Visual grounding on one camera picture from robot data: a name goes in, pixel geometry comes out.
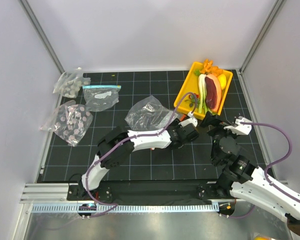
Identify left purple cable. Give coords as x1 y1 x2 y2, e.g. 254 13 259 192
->
81 91 200 218

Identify green toy leaf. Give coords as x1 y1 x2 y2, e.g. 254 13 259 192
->
194 69 201 77

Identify blue zipper clear bag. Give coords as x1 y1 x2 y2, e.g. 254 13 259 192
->
82 85 121 112

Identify clear bag with grey discs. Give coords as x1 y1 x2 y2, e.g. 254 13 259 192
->
52 67 91 99

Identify yellow toy lemon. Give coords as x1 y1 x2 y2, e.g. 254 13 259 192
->
217 74 227 90

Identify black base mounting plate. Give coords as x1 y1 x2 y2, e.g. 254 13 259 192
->
66 179 246 206

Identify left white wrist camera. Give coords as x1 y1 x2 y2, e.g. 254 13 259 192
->
179 112 198 128

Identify clear bag with pink dots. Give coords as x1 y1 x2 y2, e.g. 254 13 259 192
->
40 100 93 147

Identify orange zipper clear bag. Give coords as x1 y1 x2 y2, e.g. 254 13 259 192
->
124 95 173 131

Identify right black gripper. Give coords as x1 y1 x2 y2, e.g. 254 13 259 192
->
198 111 239 163

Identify toy cherry tomatoes with leaves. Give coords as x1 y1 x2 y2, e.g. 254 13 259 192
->
185 93 200 108

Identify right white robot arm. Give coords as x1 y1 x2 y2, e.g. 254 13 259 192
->
200 112 300 236

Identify toy green onion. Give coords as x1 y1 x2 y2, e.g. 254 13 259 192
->
198 74 212 114

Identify perforated aluminium rail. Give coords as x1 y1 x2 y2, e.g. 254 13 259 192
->
30 202 219 214

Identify yellow plastic tray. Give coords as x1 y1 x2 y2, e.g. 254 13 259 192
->
173 61 233 115

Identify orange toy shrimp pile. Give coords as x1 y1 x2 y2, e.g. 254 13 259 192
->
200 59 223 77

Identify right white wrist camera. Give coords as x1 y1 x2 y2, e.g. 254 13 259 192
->
223 116 252 136

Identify yellow object in corner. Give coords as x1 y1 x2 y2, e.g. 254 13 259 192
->
251 233 275 240

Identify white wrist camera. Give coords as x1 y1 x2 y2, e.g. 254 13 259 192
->
223 116 252 136
179 112 198 128

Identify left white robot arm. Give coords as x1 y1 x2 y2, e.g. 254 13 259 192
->
76 119 199 200

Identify toy meat slab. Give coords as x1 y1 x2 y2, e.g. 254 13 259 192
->
204 74 222 113

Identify black grid mat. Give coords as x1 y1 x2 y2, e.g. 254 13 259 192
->
37 69 277 182

